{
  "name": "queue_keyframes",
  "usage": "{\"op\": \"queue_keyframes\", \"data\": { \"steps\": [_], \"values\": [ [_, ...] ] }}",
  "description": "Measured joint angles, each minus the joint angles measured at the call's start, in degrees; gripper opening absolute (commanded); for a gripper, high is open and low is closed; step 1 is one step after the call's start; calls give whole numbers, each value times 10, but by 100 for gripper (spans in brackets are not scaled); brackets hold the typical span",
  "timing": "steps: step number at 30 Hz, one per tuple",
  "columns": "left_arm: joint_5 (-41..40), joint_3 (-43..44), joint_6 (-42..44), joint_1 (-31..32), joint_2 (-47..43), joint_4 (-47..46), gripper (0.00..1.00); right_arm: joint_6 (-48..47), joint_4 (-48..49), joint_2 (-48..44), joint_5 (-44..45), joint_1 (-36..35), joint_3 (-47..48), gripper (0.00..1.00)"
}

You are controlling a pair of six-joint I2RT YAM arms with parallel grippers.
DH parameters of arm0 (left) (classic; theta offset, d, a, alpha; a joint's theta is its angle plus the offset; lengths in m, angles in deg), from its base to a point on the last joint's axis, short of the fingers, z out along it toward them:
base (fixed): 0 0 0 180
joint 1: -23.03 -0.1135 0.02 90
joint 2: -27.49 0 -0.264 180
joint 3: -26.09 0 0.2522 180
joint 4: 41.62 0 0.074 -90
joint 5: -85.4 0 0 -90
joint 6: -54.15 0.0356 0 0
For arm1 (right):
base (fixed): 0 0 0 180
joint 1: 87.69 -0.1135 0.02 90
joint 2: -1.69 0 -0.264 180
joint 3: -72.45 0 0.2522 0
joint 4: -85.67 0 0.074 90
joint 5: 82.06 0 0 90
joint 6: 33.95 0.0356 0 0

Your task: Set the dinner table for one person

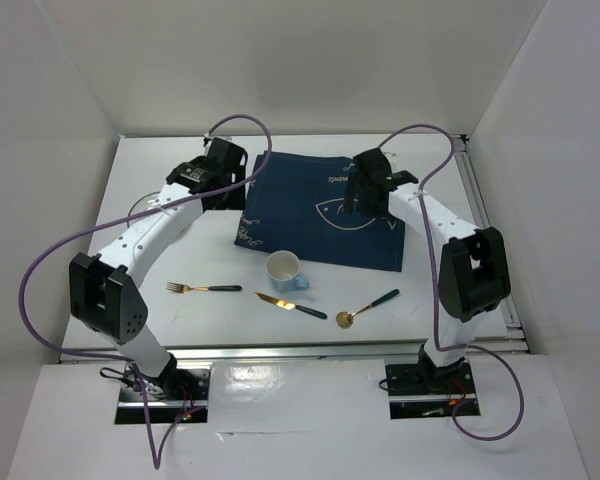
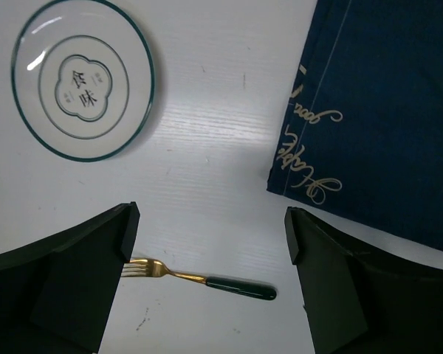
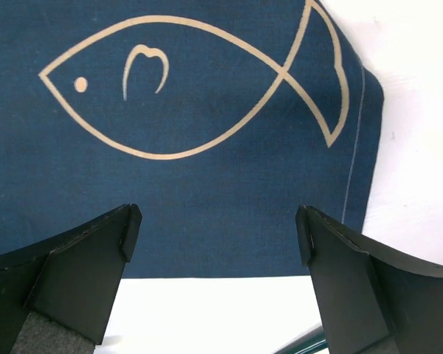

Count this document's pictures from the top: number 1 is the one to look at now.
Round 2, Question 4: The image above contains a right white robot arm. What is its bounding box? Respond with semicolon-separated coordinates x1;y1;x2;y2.
344;148;511;392

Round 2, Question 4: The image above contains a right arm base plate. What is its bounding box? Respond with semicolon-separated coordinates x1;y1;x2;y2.
378;362;481;420

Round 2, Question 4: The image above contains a white plate with rings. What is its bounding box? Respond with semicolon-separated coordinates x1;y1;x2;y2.
127;193;191;239

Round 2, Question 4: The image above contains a gold spoon green handle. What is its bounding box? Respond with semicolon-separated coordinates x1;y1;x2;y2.
336;289;400;329

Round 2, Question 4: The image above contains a gold fork green handle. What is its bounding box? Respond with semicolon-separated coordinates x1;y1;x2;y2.
166;282;242;294

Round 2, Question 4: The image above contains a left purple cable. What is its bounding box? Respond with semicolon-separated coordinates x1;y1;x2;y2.
17;114;274;470

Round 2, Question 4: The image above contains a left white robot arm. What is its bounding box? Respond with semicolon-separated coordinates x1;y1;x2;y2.
69;138;247;399

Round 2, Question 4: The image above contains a gold knife green handle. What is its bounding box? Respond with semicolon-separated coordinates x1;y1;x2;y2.
255;292;328;320

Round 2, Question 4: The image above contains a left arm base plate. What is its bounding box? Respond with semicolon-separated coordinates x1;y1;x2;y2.
100;364;211;425

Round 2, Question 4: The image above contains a blue fish placemat cloth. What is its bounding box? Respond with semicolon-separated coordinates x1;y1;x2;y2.
234;152;405;272

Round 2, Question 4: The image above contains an aluminium front rail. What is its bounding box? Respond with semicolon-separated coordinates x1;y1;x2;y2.
60;330;529;362

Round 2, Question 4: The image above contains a white and blue mug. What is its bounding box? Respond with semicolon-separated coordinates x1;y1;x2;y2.
266;250;310;293

